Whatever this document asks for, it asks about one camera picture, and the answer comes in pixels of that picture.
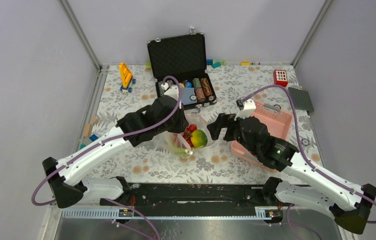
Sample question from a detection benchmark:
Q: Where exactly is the black poker chip case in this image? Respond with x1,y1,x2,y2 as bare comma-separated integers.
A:
147,29,217,110

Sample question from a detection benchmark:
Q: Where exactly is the blue card deck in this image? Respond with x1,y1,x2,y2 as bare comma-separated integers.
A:
181,87,197,105

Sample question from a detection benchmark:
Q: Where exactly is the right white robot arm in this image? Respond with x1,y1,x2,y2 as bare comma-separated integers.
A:
207,113,376,235

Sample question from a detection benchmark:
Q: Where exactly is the wooden toy block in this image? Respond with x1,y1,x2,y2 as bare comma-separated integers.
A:
82,123,93,138

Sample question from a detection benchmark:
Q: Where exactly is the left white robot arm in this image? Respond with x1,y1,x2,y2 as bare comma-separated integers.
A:
42,96,188,209

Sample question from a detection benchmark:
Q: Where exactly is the teal toy block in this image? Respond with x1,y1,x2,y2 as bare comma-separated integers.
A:
211,62,221,69

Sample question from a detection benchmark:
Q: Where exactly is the yellow toy ladder cart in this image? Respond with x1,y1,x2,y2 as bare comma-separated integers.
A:
119,62,136,93

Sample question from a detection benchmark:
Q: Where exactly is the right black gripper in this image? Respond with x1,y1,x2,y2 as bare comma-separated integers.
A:
206,111,258,156

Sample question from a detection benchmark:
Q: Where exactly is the blue toy block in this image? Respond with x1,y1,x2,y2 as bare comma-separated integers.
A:
88,134,98,142

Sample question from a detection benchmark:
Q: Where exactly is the red grid block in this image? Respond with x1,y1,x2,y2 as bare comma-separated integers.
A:
273,69,289,87

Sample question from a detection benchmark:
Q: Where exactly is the green celery stalk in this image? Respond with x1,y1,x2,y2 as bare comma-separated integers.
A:
173,147,193,158

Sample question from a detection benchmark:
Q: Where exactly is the pink plastic basket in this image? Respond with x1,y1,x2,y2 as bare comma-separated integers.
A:
231,100,293,168

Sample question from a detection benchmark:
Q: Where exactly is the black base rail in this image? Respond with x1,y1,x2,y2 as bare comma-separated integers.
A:
100,183,285,218

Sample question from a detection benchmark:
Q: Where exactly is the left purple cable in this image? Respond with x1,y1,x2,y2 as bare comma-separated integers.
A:
30,75,183,207

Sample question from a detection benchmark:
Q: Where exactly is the grey building baseplate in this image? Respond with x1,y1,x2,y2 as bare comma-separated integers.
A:
288,87,314,113

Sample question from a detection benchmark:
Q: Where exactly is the clear pink zip bag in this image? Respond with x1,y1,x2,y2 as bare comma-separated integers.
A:
160,113,215,158

